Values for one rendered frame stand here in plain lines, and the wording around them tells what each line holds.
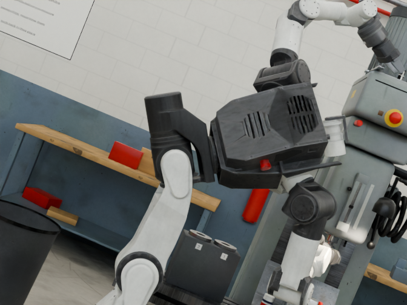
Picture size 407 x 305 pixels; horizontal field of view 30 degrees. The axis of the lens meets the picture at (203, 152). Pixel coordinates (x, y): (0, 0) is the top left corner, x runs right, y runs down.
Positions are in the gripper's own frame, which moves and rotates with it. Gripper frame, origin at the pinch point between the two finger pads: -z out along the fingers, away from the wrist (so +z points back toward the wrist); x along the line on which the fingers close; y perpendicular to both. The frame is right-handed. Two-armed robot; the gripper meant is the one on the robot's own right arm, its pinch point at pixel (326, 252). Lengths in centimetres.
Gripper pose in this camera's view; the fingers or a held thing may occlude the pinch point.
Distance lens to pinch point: 283.3
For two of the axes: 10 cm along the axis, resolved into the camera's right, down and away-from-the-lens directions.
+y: -3.9, 9.2, 0.3
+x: -8.5, -3.7, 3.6
